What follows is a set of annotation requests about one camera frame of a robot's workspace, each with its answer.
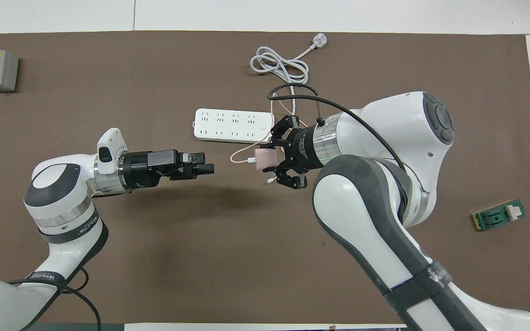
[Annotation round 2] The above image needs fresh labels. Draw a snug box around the brown table mat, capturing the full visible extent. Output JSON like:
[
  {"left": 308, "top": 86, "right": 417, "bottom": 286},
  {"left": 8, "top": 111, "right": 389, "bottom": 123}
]
[{"left": 0, "top": 30, "right": 530, "bottom": 325}]

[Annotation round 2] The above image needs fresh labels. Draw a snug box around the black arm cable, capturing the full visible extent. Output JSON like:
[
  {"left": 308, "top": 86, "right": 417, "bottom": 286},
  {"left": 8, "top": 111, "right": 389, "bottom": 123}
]
[
  {"left": 267, "top": 83, "right": 406, "bottom": 171},
  {"left": 7, "top": 269, "right": 102, "bottom": 331}
]

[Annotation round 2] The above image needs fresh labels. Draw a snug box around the pink charging cable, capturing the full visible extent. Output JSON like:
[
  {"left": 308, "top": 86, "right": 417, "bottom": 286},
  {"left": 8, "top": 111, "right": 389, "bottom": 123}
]
[{"left": 230, "top": 99, "right": 307, "bottom": 185}]

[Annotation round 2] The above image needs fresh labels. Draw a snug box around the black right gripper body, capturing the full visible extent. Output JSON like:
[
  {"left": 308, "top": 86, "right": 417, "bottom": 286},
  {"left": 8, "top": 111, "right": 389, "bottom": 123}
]
[{"left": 283, "top": 125, "right": 323, "bottom": 174}]

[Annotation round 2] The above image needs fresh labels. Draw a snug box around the white power cord with plug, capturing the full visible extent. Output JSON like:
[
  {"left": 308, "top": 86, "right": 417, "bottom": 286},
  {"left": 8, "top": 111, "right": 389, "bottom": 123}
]
[{"left": 250, "top": 33, "right": 329, "bottom": 116}]

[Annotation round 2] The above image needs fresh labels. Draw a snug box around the pink charger block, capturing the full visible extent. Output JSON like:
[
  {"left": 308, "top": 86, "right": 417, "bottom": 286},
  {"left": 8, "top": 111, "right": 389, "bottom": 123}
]
[{"left": 253, "top": 146, "right": 278, "bottom": 171}]

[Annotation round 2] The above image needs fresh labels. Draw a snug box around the white power strip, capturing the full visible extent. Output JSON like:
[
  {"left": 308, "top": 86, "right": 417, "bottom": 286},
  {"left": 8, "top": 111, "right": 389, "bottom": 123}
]
[{"left": 193, "top": 108, "right": 275, "bottom": 144}]

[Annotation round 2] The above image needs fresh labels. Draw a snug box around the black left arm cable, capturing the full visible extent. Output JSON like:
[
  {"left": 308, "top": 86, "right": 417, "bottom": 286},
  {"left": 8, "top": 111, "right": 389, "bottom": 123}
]
[{"left": 7, "top": 269, "right": 102, "bottom": 331}]

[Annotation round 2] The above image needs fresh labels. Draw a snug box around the grey on-off switch box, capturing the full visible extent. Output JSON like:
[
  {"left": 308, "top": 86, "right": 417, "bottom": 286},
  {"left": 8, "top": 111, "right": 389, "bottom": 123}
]
[{"left": 0, "top": 49, "right": 19, "bottom": 92}]

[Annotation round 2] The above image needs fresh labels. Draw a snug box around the green knife switch block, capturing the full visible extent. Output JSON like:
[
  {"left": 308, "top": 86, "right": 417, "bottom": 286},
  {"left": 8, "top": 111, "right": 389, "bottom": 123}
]
[{"left": 471, "top": 199, "right": 526, "bottom": 231}]

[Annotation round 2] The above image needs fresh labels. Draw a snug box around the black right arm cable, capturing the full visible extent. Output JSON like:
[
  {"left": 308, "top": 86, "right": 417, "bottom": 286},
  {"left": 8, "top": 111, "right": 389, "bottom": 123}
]
[{"left": 267, "top": 83, "right": 406, "bottom": 171}]

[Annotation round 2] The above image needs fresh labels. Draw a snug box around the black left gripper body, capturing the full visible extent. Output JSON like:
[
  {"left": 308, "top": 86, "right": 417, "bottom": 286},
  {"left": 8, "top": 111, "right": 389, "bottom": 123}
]
[{"left": 118, "top": 149, "right": 187, "bottom": 190}]

